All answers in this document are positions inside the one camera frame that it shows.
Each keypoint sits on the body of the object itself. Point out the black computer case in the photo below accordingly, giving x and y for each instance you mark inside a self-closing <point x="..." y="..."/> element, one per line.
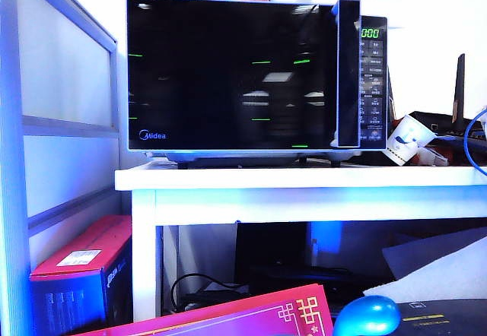
<point x="270" y="248"/>

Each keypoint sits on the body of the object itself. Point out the red and white packet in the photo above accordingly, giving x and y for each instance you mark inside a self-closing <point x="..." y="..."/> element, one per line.
<point x="441" y="155"/>

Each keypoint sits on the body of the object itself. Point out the white foam sheet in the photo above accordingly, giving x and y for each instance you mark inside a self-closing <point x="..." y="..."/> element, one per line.
<point x="437" y="275"/>

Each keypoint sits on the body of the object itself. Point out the black power adapter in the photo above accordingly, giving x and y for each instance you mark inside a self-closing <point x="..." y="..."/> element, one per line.
<point x="217" y="298"/>

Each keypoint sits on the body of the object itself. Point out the red and black ASUS box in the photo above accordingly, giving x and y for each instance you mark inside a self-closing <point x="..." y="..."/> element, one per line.
<point x="76" y="252"/>

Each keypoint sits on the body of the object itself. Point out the white blue-print paper cup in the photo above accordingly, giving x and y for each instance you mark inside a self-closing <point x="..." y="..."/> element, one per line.
<point x="409" y="138"/>

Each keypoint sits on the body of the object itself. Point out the white table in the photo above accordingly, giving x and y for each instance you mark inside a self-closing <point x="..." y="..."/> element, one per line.
<point x="266" y="184"/>

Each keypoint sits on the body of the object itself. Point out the black glass microwave door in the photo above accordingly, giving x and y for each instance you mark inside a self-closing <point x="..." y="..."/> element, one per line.
<point x="228" y="77"/>

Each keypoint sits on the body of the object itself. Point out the glossy blue rounded object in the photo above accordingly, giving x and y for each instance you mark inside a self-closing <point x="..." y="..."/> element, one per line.
<point x="369" y="315"/>

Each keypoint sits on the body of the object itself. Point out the black router with antennas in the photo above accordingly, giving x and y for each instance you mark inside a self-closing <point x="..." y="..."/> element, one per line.
<point x="459" y="92"/>

